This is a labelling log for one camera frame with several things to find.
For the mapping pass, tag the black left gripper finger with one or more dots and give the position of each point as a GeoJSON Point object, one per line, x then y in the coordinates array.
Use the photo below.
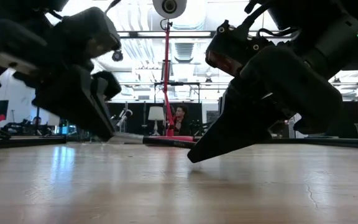
{"type": "Point", "coordinates": [109, 85]}
{"type": "Point", "coordinates": [73, 99]}

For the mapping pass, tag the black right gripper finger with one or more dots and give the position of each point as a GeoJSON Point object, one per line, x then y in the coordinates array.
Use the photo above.
{"type": "Point", "coordinates": [235, 130]}

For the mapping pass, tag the thin black makeup brush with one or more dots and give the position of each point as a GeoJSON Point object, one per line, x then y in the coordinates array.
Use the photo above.
{"type": "Point", "coordinates": [114, 117]}

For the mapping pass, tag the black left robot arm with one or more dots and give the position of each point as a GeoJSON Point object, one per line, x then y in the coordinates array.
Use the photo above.
{"type": "Point", "coordinates": [17, 4]}

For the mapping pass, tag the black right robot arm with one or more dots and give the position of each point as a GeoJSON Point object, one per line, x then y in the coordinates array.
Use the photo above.
{"type": "Point", "coordinates": [322, 18]}

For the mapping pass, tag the black ceiling spotlight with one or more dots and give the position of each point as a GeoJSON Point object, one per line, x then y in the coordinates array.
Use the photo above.
{"type": "Point", "coordinates": [117, 56]}

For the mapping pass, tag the person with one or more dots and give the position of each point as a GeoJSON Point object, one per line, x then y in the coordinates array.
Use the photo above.
{"type": "Point", "coordinates": [182, 119]}
{"type": "Point", "coordinates": [37, 120]}

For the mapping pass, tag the clear acrylic organizer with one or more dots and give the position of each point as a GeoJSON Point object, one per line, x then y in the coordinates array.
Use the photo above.
{"type": "Point", "coordinates": [120, 127]}

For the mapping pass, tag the black partition panels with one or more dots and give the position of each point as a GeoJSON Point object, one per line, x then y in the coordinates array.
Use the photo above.
{"type": "Point", "coordinates": [141, 124]}

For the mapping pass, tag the white shade table lamp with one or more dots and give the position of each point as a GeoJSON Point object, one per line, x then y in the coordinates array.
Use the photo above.
{"type": "Point", "coordinates": [156, 113]}

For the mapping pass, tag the red desk lamp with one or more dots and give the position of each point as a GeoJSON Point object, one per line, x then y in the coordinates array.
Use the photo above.
{"type": "Point", "coordinates": [166, 62]}

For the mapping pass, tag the black overhead frame beam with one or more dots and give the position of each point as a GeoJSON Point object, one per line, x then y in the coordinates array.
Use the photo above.
{"type": "Point", "coordinates": [126, 35]}

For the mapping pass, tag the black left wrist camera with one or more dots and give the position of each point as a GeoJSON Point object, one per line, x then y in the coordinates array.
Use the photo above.
{"type": "Point", "coordinates": [85, 31]}

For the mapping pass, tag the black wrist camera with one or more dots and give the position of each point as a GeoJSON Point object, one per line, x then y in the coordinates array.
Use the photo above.
{"type": "Point", "coordinates": [235, 46]}
{"type": "Point", "coordinates": [85, 31]}

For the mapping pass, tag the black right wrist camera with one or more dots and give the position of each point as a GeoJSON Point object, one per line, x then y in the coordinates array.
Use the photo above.
{"type": "Point", "coordinates": [235, 46]}

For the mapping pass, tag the black aluminium table frame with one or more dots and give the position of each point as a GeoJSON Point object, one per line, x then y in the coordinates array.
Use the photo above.
{"type": "Point", "coordinates": [353, 143]}

